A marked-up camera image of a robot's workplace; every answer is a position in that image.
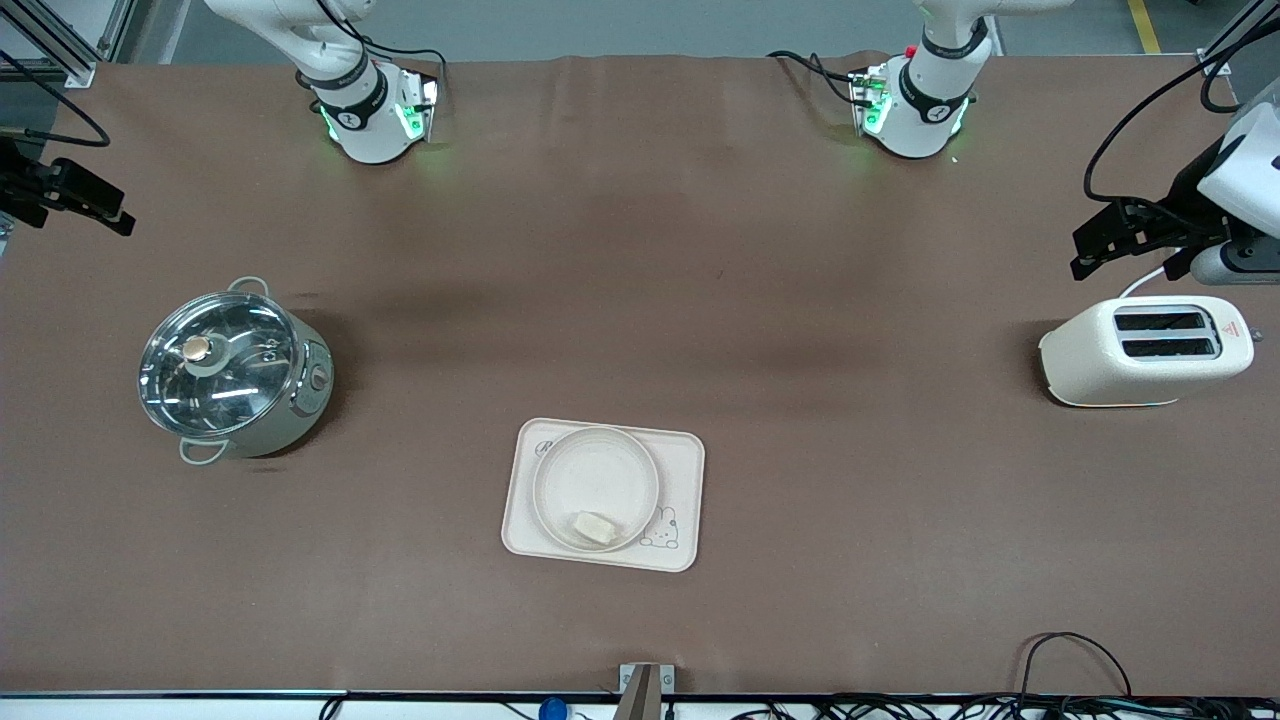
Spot round cream plate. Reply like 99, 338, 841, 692
532, 426, 662, 553

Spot cream rabbit print tray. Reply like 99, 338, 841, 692
501, 418, 706, 573

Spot cream two-slot toaster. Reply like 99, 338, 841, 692
1038, 295, 1257, 408

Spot glass pot lid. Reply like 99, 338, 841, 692
138, 292, 299, 441

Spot steel electric cooking pot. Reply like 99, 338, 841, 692
140, 276, 335, 466

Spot brown table mat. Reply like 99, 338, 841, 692
0, 50, 1280, 697

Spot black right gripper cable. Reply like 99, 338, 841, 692
0, 58, 112, 149

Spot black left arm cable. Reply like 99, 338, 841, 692
1084, 18, 1280, 203

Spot aluminium frame profile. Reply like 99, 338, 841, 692
0, 0, 137, 89

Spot black arm base cable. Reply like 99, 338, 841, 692
767, 50, 863, 107
318, 0, 448, 76

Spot black looped floor cable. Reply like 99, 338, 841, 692
1018, 631, 1134, 702

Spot black cable bundle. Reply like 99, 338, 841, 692
728, 693, 1280, 720

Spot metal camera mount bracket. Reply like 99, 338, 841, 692
618, 662, 675, 720

